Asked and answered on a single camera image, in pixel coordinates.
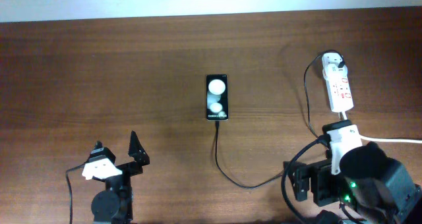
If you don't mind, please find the black Galaxy flip phone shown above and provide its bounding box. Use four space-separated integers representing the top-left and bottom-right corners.
206 74 229 121

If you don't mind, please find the black USB charging cable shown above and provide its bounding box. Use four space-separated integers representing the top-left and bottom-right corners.
214 49 346 190

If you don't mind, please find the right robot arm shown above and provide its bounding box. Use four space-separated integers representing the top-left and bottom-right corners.
281 142 421 223

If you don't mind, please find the white power strip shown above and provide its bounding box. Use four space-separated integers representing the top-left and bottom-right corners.
322 52 355 113

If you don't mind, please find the white USB charger adapter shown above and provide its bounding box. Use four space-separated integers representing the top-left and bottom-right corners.
322 52 348 80

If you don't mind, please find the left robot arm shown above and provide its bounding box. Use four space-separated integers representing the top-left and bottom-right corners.
82 131 150 224

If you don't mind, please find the white power strip cord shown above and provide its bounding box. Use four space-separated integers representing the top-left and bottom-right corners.
340 111 422 144

